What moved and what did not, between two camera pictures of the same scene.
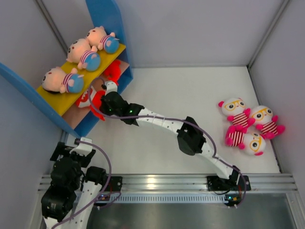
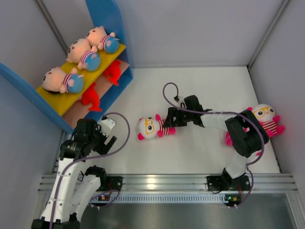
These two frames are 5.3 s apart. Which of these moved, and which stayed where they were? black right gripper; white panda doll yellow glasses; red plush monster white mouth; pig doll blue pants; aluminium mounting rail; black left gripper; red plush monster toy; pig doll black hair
Moved: red plush monster white mouth; black left gripper; white panda doll yellow glasses; black right gripper
Stayed: pig doll blue pants; pig doll black hair; aluminium mounting rail; red plush monster toy
